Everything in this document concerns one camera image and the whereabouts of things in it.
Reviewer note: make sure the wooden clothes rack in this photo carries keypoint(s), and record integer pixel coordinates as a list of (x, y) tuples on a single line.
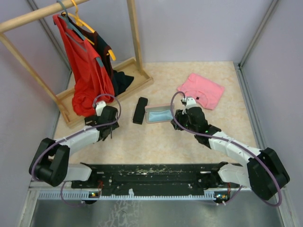
[(132, 66)]

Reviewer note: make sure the yellow clothes hanger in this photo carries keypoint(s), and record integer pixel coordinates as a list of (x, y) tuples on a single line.
[(80, 22)]

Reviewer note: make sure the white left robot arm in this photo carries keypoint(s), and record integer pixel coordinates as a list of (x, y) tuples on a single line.
[(51, 160)]

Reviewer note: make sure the grey clothes hanger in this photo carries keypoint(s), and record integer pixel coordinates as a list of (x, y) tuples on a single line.
[(79, 49)]

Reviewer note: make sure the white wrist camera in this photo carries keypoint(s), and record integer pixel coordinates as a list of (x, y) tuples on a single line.
[(99, 106), (188, 102)]

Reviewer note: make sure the red tank top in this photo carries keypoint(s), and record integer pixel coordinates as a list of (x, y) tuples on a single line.
[(90, 84)]

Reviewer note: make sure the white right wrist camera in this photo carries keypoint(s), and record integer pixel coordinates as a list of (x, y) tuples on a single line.
[(188, 102)]

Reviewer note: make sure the dark navy garment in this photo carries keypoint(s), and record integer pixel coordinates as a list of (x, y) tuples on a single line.
[(119, 80)]

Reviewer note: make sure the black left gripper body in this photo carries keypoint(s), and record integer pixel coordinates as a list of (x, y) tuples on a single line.
[(114, 126)]

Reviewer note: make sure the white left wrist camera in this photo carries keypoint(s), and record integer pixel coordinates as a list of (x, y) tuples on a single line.
[(99, 106)]

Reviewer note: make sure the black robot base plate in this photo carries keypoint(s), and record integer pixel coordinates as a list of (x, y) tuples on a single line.
[(156, 181)]

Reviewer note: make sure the pink folded t-shirt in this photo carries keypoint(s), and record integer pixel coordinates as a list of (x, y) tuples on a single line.
[(206, 92)]

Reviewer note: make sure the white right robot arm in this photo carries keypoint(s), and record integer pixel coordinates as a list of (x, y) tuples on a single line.
[(258, 169)]

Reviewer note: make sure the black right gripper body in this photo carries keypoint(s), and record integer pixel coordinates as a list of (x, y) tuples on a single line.
[(183, 122)]

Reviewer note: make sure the pink glasses case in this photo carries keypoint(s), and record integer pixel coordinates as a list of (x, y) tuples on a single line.
[(156, 108)]

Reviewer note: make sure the black sunglasses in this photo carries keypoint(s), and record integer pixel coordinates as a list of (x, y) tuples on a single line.
[(96, 121)]

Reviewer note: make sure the black glasses case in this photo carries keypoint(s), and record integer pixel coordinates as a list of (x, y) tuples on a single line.
[(140, 110)]

